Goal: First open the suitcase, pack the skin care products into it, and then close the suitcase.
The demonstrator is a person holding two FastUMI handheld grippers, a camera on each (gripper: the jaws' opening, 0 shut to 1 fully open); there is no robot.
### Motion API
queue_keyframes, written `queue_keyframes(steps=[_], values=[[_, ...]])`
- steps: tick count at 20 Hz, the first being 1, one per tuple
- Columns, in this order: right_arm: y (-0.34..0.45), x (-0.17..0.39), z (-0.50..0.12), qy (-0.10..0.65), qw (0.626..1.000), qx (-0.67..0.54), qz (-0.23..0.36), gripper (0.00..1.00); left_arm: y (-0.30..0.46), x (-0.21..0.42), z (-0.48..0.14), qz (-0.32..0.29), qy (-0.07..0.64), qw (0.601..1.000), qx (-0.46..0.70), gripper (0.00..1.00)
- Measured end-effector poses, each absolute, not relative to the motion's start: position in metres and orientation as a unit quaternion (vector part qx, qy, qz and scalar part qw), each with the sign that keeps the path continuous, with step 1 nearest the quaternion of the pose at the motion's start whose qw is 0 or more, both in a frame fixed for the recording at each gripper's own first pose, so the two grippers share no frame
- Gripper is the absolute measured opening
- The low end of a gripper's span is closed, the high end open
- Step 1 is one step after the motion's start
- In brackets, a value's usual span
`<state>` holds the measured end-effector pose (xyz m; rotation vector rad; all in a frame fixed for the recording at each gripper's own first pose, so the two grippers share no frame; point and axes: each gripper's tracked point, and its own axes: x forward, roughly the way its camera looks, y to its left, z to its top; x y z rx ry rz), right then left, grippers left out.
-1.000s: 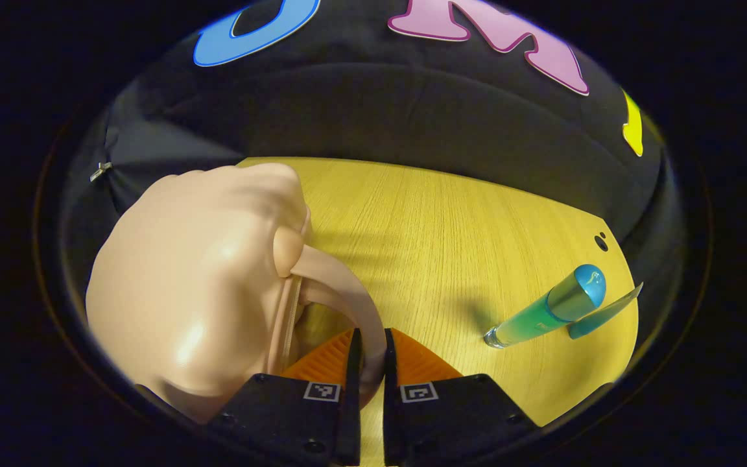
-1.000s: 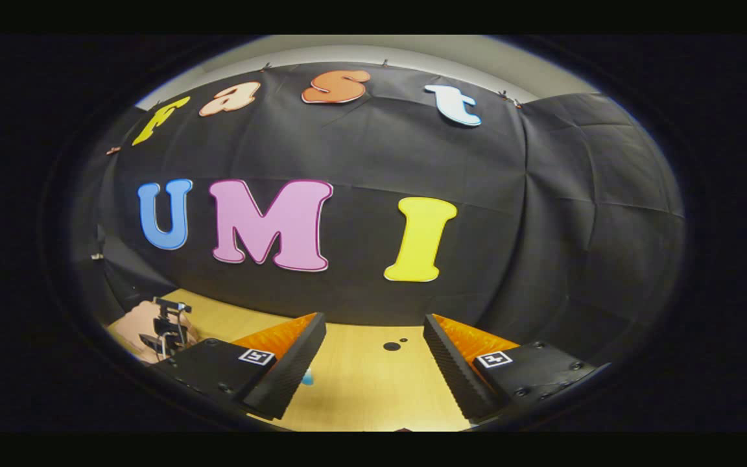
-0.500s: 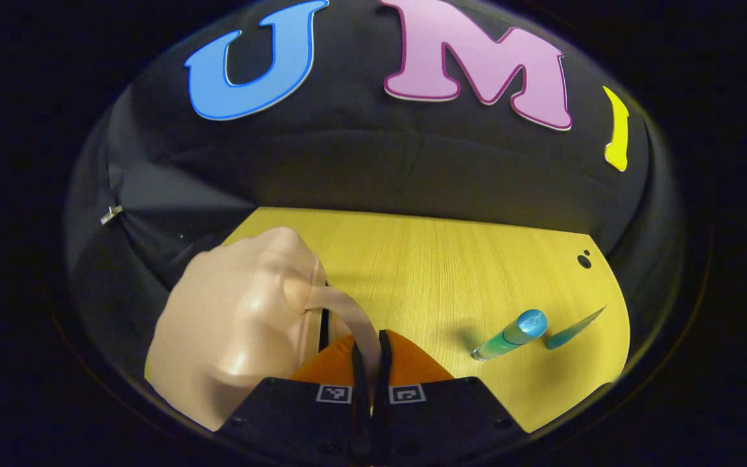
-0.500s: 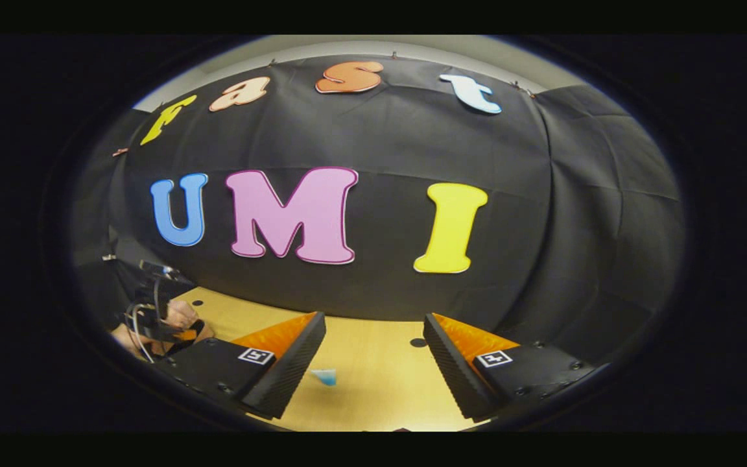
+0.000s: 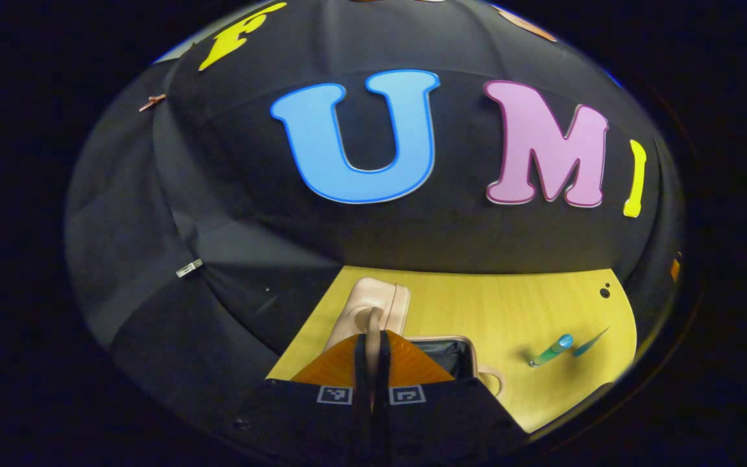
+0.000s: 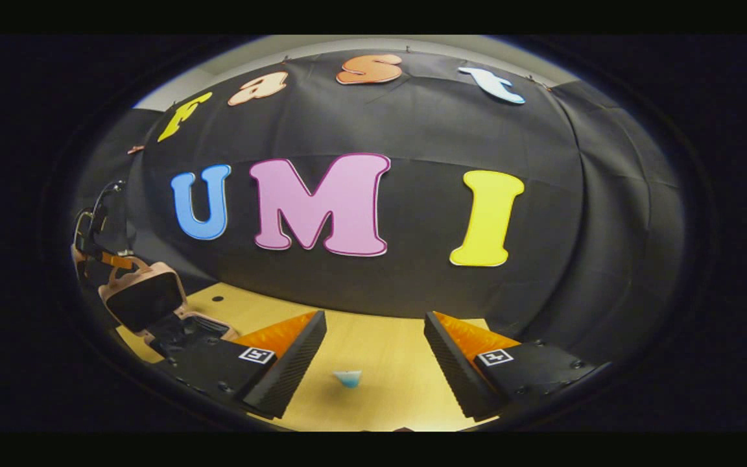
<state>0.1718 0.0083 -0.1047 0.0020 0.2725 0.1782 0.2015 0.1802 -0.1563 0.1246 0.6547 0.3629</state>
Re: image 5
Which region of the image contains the black backdrop cloth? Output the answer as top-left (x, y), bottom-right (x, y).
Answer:
top-left (65, 0), bottom-right (684, 416)

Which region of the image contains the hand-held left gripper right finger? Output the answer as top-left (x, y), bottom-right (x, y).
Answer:
top-left (373, 329), bottom-right (531, 459)

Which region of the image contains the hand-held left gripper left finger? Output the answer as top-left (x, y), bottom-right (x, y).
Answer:
top-left (234, 333), bottom-right (374, 456)

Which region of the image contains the pink suitcase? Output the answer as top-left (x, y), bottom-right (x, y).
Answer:
top-left (325, 277), bottom-right (505, 398)

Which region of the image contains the teal skin care tube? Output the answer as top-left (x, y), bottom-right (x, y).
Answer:
top-left (529, 334), bottom-right (574, 368)

